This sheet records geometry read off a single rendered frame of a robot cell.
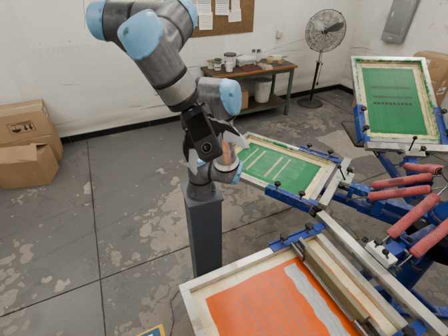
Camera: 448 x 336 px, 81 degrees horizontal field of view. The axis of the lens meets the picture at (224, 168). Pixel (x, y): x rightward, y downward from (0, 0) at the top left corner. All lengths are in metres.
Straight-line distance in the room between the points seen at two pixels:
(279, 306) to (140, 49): 1.13
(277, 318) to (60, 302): 1.88
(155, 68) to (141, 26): 0.07
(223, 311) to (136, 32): 1.10
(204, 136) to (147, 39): 0.19
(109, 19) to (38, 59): 3.70
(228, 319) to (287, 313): 0.25
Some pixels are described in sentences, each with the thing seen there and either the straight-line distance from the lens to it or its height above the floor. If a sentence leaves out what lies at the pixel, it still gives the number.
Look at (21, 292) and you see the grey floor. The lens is 2.91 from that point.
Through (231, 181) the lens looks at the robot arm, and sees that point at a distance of 1.19.
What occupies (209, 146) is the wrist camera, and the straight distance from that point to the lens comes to 0.50.
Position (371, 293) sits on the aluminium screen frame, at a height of 0.99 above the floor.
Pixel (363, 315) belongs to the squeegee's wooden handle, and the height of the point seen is 1.06.
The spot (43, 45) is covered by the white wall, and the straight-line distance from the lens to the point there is 4.26.
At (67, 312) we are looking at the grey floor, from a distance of 2.62.
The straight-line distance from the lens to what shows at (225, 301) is 1.29.
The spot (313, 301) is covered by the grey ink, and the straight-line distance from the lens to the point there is 1.34.
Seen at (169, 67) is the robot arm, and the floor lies 1.98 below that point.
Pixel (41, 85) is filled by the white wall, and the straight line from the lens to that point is 4.39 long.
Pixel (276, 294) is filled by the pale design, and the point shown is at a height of 0.95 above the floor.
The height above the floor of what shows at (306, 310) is 0.95.
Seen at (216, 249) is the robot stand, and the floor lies 0.80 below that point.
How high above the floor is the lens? 2.11
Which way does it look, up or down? 37 degrees down
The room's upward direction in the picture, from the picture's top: straight up
